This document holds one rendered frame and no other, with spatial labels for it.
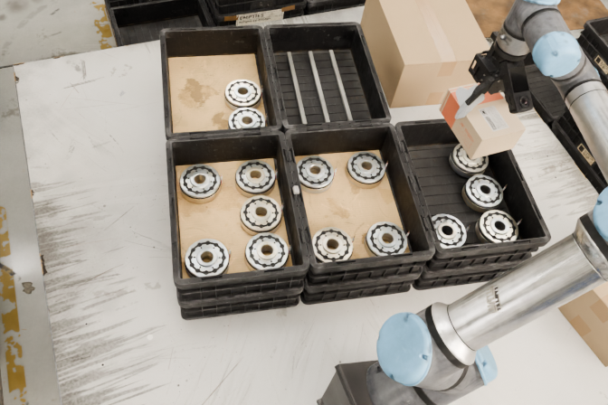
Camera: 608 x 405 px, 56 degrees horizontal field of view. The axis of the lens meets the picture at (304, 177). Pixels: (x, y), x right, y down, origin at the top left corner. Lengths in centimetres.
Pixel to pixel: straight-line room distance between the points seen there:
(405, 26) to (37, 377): 170
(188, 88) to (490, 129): 86
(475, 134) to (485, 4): 236
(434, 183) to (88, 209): 95
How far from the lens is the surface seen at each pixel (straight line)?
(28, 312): 236
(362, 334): 150
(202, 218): 145
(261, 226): 141
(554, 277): 96
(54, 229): 165
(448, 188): 161
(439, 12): 200
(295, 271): 128
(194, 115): 165
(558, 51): 113
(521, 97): 130
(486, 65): 133
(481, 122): 138
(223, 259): 137
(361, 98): 174
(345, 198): 151
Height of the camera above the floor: 209
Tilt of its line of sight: 55 degrees down
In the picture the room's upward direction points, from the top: 11 degrees clockwise
